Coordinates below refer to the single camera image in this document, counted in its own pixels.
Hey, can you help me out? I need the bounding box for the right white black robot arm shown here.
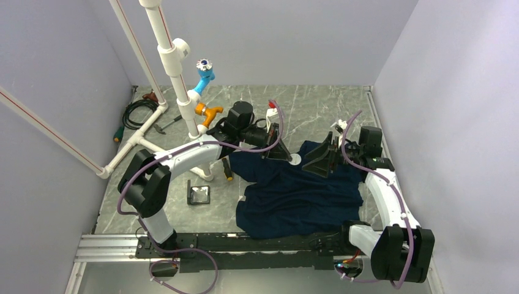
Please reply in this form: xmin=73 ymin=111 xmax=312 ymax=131
xmin=302 ymin=126 xmax=435 ymax=286

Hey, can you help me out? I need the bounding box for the aluminium rail frame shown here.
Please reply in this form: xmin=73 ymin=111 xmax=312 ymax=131
xmin=64 ymin=231 xmax=442 ymax=294

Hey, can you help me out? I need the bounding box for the small hammer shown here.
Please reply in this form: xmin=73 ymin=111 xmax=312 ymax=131
xmin=153 ymin=115 xmax=182 ymax=135

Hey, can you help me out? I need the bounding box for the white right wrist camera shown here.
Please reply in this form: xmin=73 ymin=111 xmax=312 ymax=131
xmin=331 ymin=119 xmax=348 ymax=134

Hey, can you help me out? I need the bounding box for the green handled screwdriver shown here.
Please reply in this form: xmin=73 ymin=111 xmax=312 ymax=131
xmin=113 ymin=126 xmax=124 ymax=143

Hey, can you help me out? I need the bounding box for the orange faucet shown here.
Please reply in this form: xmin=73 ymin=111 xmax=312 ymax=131
xmin=195 ymin=102 xmax=224 ymax=128

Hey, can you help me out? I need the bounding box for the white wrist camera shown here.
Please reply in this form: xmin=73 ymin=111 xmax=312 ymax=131
xmin=265 ymin=100 xmax=283 ymax=131
xmin=331 ymin=119 xmax=348 ymax=134

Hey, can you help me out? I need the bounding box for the coiled black cable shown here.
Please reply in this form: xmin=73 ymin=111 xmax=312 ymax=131
xmin=122 ymin=99 xmax=160 ymax=130

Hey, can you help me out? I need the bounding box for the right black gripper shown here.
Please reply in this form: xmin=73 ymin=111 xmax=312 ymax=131
xmin=302 ymin=132 xmax=364 ymax=177

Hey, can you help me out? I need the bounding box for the navy blue t-shirt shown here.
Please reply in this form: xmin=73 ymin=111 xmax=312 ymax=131
xmin=228 ymin=152 xmax=364 ymax=239

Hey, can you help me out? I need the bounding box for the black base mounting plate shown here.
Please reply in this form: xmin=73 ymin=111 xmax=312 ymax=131
xmin=134 ymin=232 xmax=369 ymax=275

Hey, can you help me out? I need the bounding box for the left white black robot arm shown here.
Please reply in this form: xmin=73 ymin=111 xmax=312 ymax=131
xmin=118 ymin=100 xmax=302 ymax=257

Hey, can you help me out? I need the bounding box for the white PVC pipe frame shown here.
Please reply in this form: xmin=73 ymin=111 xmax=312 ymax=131
xmin=1 ymin=1 xmax=200 ymax=179

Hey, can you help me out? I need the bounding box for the brown handled tool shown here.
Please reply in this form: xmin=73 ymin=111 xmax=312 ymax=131
xmin=142 ymin=91 xmax=159 ymax=104

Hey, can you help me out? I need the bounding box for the small square black tray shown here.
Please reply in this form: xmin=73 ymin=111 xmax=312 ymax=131
xmin=187 ymin=180 xmax=211 ymax=205

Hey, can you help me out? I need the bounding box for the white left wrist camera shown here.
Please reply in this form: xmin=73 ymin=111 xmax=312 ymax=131
xmin=265 ymin=100 xmax=283 ymax=131

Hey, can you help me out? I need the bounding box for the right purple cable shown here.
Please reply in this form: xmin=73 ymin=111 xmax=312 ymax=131
xmin=334 ymin=110 xmax=416 ymax=290

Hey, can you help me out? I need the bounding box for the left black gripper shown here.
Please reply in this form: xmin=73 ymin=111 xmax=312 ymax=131
xmin=238 ymin=122 xmax=292 ymax=162

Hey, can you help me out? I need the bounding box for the blue faucet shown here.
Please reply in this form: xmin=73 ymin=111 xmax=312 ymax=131
xmin=193 ymin=58 xmax=215 ymax=95

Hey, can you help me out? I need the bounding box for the yellow black screwdriver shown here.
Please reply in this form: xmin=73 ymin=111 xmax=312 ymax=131
xmin=222 ymin=157 xmax=233 ymax=181

